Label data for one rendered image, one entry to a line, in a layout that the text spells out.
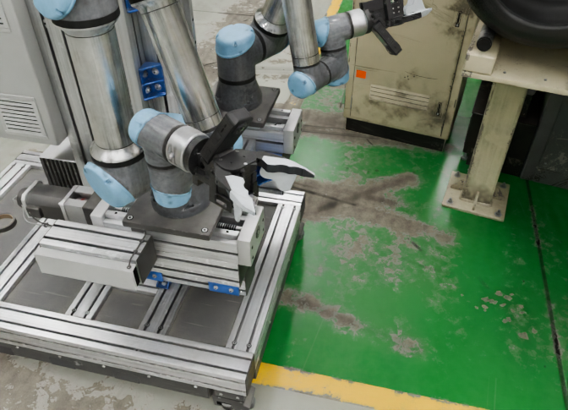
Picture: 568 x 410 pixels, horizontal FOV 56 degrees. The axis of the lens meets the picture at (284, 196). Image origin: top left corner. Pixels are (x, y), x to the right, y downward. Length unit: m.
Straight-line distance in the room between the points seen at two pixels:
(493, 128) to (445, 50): 0.46
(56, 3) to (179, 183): 0.37
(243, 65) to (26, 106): 0.60
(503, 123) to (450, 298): 0.73
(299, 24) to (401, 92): 1.34
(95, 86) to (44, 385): 1.20
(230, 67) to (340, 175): 1.13
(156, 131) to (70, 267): 0.57
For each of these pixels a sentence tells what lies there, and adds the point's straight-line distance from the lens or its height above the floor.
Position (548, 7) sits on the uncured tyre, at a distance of 2.02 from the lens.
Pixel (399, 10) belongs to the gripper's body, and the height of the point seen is 1.02.
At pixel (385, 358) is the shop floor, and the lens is 1.93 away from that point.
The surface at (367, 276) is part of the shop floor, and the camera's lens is 2.14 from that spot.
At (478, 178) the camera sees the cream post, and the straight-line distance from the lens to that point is 2.47.
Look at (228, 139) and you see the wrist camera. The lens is 0.87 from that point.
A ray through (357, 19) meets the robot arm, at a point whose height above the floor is 1.01.
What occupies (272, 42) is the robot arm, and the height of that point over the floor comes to 0.90.
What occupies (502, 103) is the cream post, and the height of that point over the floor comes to 0.52.
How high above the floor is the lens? 1.60
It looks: 41 degrees down
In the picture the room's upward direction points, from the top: straight up
